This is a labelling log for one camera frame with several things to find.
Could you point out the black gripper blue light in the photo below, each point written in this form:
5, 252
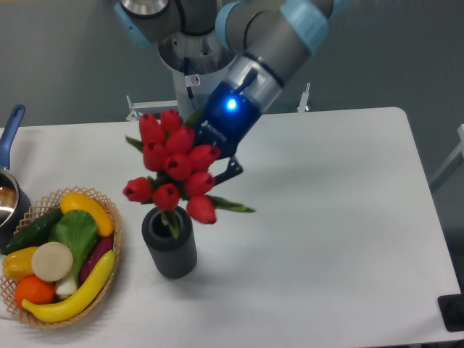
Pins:
226, 120

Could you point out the orange fruit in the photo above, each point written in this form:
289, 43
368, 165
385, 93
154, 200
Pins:
34, 290

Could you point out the green cucumber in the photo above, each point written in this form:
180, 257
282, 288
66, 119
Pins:
34, 233

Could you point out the white frame at right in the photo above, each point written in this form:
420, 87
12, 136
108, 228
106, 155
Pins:
452, 162

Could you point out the yellow bell pepper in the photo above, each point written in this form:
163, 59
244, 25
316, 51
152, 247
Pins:
18, 265

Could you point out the beige round slice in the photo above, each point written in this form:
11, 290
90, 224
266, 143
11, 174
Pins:
52, 261

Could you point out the blue handled saucepan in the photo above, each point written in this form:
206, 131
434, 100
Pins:
14, 201

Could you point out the dark grey ribbed vase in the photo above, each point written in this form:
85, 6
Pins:
174, 258

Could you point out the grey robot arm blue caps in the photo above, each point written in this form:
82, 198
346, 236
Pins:
196, 18

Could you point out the purple sweet potato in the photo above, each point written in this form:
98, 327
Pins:
102, 246

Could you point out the yellow banana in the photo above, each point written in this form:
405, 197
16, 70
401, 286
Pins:
81, 299

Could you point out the yellow squash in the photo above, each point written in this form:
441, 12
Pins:
79, 201

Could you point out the red tulip bouquet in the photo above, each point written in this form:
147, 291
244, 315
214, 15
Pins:
182, 172

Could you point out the woven wicker basket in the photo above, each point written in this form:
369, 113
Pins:
43, 205

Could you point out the green bok choy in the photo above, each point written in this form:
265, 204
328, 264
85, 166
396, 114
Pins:
77, 230

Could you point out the black device at table edge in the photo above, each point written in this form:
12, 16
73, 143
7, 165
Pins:
451, 308

